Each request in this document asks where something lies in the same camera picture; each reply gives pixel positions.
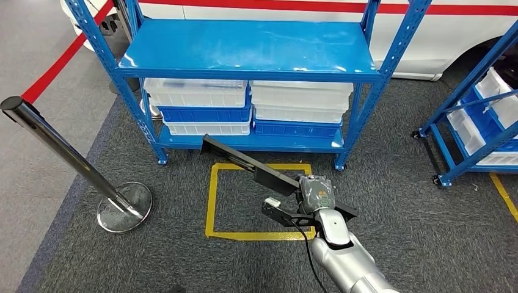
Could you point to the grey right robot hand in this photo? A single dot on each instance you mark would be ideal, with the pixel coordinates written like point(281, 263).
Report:
point(315, 194)

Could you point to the black plastic panel part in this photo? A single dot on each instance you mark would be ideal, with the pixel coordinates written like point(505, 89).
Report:
point(267, 174)

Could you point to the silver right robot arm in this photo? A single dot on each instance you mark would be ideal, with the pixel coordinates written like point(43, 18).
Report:
point(348, 263)

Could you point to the blue metal shelf rack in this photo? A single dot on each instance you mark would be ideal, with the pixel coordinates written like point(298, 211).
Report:
point(461, 166)
point(242, 44)

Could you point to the red barrier belt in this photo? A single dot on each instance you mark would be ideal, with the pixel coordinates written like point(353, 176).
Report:
point(283, 5)
point(60, 60)

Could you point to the white car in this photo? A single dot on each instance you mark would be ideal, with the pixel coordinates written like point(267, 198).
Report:
point(437, 36)

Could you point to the black camera mounting bracket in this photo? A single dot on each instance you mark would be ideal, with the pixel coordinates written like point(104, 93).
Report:
point(287, 216)

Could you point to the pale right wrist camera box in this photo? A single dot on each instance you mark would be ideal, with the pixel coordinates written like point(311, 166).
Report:
point(272, 202)

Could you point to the chrome stanchion post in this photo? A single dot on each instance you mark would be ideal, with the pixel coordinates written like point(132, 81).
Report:
point(60, 149)
point(153, 113)

